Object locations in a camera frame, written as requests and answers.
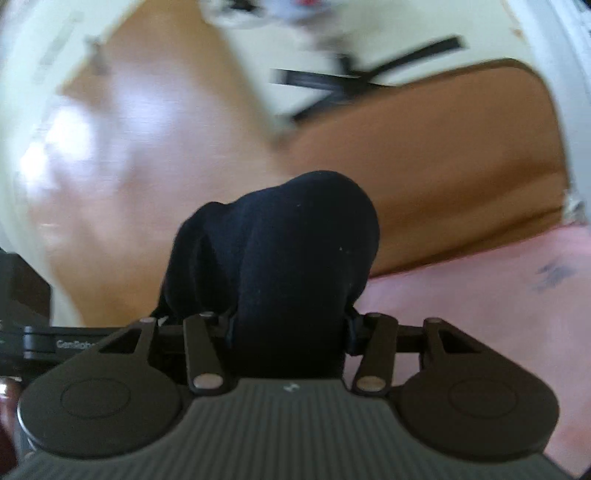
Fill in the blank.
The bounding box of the black drying rack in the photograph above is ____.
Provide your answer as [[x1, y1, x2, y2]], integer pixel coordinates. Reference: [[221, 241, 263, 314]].
[[273, 35, 467, 124]]

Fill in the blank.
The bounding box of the pink bedsheet with deer print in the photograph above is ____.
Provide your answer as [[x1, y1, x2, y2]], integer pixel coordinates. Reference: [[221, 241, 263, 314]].
[[356, 226, 590, 476]]

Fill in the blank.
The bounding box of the wooden bed headboard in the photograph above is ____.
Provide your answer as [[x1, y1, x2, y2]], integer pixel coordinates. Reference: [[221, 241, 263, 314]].
[[280, 60, 569, 275]]

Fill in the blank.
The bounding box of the person's left hand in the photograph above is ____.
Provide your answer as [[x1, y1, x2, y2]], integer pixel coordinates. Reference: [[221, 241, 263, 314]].
[[0, 377, 21, 475]]

